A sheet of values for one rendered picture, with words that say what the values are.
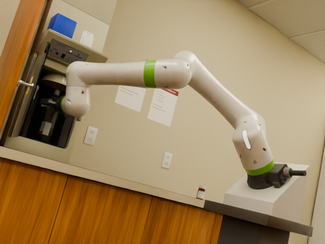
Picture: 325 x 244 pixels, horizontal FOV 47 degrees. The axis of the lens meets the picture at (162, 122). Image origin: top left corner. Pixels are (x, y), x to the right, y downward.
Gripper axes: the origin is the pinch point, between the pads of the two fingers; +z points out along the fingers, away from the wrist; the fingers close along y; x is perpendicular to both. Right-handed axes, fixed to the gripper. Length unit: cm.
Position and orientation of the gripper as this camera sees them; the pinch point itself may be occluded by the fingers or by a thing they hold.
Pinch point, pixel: (52, 106)
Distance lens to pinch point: 197.5
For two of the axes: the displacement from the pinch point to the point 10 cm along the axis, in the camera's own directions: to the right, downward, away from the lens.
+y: -7.9, -3.1, -5.2
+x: -2.6, 9.5, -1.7
